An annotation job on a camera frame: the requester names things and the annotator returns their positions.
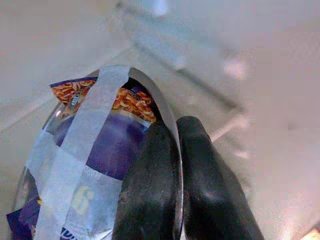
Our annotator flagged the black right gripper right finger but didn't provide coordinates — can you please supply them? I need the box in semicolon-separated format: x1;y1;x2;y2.
176;116;266;240

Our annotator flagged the purple snack packet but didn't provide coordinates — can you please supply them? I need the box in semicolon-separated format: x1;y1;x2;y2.
6;76;158;240

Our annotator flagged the short white tape strip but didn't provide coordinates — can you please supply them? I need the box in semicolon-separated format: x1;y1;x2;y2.
26;129;124;226

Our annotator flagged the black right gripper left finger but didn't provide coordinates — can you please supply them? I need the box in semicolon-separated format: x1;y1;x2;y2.
112;121;185;240

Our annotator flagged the steel bowl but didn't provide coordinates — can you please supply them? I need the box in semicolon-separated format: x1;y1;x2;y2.
12;66;186;240

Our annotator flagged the long white tape strip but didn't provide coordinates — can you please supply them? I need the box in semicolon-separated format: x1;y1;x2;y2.
36;64;131;240

